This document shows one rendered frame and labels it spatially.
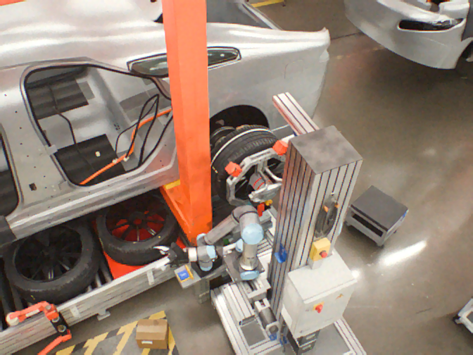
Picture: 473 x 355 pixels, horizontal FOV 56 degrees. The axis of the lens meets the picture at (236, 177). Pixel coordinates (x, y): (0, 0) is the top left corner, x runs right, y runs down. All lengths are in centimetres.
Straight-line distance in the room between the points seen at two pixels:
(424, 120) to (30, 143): 442
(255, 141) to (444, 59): 263
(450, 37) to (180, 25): 346
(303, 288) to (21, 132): 188
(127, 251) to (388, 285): 222
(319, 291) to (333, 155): 84
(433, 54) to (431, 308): 258
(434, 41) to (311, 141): 320
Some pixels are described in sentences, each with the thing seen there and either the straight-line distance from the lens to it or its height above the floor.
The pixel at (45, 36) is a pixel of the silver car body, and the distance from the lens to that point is 296.
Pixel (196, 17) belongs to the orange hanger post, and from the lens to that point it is 220.
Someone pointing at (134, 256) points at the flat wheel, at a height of 43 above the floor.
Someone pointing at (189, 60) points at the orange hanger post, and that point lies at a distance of 229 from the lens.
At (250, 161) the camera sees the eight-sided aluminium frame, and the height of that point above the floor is 112.
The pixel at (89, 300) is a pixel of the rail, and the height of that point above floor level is 34.
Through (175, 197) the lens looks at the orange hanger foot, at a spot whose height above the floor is 68.
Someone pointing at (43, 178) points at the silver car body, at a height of 123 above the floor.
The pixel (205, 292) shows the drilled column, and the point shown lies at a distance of 371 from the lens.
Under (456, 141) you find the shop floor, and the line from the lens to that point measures 570.
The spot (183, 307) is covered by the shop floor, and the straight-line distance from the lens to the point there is 383.
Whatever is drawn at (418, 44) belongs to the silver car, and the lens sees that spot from 515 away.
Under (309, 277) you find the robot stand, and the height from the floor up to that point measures 123.
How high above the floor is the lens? 343
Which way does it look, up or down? 48 degrees down
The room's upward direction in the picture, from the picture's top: 2 degrees clockwise
